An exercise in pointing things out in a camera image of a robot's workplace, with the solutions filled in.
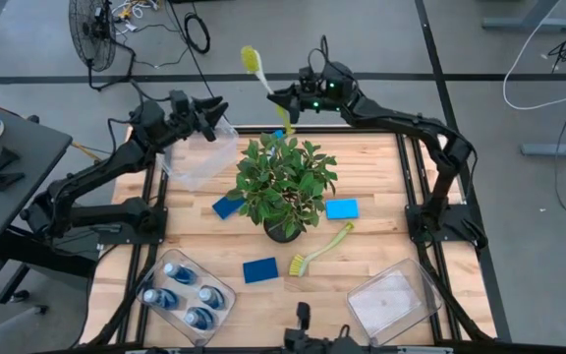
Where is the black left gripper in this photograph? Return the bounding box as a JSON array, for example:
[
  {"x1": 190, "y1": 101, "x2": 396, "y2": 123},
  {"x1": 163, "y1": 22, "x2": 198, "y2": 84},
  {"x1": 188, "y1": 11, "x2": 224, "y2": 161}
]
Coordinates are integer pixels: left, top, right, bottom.
[{"x1": 164, "y1": 96, "x2": 229, "y2": 144}]

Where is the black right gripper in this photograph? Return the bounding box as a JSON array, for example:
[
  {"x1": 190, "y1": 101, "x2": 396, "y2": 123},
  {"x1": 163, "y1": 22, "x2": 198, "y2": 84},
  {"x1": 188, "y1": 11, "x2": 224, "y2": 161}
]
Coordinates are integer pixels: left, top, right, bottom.
[{"x1": 266, "y1": 82, "x2": 343, "y2": 124}]

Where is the green dish brush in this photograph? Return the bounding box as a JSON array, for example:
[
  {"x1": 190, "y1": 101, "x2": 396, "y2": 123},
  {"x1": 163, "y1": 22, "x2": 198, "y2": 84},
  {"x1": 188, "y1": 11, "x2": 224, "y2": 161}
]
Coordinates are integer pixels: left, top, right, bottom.
[
  {"x1": 240, "y1": 44, "x2": 296, "y2": 138},
  {"x1": 288, "y1": 220, "x2": 356, "y2": 278}
]

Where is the dark blue scrub sponge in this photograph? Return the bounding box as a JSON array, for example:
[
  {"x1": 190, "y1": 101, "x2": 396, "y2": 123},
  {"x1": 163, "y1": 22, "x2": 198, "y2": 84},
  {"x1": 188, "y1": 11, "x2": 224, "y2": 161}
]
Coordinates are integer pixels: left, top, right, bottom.
[
  {"x1": 242, "y1": 256, "x2": 280, "y2": 285},
  {"x1": 211, "y1": 195, "x2": 246, "y2": 221}
]

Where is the light blue sponge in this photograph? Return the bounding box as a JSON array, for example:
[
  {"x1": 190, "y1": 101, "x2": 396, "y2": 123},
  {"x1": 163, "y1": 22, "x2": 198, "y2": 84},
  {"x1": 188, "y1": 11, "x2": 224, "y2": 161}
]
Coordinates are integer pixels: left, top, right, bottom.
[{"x1": 324, "y1": 198, "x2": 361, "y2": 221}]

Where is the blue dish soap bottle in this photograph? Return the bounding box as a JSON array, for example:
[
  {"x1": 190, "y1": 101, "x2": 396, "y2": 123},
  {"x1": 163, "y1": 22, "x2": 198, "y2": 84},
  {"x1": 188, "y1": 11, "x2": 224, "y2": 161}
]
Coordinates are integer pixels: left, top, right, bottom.
[
  {"x1": 198, "y1": 284, "x2": 226, "y2": 311},
  {"x1": 163, "y1": 262, "x2": 199, "y2": 286},
  {"x1": 141, "y1": 288, "x2": 180, "y2": 311},
  {"x1": 183, "y1": 307, "x2": 216, "y2": 331}
]

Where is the clear plastic bin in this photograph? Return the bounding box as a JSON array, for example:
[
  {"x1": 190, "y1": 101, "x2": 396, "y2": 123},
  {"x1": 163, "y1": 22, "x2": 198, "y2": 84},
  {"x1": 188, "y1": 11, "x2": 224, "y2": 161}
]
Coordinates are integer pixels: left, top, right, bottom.
[
  {"x1": 135, "y1": 248, "x2": 238, "y2": 348},
  {"x1": 157, "y1": 104, "x2": 241, "y2": 193}
]

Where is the green plant in black pot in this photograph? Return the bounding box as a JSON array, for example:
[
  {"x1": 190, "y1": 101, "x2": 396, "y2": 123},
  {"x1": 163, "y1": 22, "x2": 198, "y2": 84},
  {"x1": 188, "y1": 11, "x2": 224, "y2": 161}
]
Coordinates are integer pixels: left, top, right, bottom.
[{"x1": 225, "y1": 132, "x2": 339, "y2": 245}]

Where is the black floor fan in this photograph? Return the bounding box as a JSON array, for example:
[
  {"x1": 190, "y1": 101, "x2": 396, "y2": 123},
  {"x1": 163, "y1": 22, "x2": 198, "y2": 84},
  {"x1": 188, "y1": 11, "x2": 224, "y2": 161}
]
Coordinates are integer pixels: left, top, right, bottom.
[{"x1": 68, "y1": 0, "x2": 138, "y2": 92}]

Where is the grey side table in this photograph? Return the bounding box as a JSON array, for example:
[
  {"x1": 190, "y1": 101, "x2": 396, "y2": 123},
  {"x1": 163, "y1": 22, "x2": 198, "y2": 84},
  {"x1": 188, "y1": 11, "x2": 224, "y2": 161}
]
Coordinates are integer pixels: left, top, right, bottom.
[{"x1": 0, "y1": 100, "x2": 74, "y2": 269}]

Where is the dark grey platform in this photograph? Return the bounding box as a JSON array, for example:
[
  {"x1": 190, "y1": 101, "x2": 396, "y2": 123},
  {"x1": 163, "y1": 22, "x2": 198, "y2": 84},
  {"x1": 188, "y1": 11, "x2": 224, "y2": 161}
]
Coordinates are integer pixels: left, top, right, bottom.
[{"x1": 0, "y1": 198, "x2": 117, "y2": 305}]

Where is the clear bin with white liner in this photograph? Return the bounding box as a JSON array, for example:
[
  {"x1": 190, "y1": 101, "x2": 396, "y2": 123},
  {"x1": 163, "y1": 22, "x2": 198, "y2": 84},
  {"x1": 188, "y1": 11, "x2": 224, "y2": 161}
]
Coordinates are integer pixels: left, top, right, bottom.
[{"x1": 345, "y1": 258, "x2": 444, "y2": 348}]

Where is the grey desk leg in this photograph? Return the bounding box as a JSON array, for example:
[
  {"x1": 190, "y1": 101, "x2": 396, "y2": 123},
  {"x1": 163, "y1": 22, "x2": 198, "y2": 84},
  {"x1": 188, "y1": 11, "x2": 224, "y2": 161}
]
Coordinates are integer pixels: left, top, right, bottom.
[{"x1": 481, "y1": 0, "x2": 566, "y2": 33}]

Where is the grey chair base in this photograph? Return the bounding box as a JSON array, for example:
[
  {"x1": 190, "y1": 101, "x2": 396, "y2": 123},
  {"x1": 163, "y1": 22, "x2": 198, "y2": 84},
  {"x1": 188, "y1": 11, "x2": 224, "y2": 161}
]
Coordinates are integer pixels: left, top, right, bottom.
[{"x1": 0, "y1": 303, "x2": 49, "y2": 351}]

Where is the long black floor cable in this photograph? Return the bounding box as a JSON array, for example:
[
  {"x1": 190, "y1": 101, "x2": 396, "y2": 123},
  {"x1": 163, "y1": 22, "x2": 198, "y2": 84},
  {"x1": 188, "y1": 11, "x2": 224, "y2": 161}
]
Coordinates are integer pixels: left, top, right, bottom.
[{"x1": 167, "y1": 0, "x2": 231, "y2": 124}]

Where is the coiled black cable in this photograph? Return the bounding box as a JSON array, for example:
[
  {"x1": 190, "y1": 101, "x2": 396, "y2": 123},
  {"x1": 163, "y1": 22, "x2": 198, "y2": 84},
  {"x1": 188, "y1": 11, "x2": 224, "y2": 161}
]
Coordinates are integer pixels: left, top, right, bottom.
[{"x1": 183, "y1": 12, "x2": 212, "y2": 55}]

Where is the black aluminium table frame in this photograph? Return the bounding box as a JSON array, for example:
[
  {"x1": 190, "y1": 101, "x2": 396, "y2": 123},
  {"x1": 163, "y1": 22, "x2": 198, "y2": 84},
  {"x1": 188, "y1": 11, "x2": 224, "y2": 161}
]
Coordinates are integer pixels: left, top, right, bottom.
[{"x1": 84, "y1": 125, "x2": 513, "y2": 348}]

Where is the white and yellow cable clutter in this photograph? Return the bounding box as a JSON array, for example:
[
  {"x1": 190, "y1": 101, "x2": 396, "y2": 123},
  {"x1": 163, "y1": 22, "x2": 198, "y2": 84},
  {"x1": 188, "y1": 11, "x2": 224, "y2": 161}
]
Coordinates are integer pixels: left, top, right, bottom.
[{"x1": 111, "y1": 0, "x2": 162, "y2": 33}]

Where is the yellow cable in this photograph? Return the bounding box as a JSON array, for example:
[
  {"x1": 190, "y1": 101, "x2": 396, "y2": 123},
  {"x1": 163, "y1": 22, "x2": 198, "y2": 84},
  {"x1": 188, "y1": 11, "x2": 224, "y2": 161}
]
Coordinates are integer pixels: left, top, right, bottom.
[{"x1": 70, "y1": 141, "x2": 105, "y2": 162}]

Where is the black triangular bracket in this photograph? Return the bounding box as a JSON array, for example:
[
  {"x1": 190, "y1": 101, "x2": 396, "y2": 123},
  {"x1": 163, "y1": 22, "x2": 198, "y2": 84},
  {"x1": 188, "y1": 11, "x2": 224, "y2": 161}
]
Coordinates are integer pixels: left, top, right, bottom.
[
  {"x1": 0, "y1": 146, "x2": 22, "y2": 173},
  {"x1": 0, "y1": 171, "x2": 27, "y2": 193}
]

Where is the white floor cable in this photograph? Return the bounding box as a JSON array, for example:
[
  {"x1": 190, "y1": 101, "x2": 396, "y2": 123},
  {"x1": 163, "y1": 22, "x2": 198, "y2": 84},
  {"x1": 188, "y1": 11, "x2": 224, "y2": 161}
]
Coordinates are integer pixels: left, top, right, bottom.
[{"x1": 502, "y1": 0, "x2": 566, "y2": 112}]

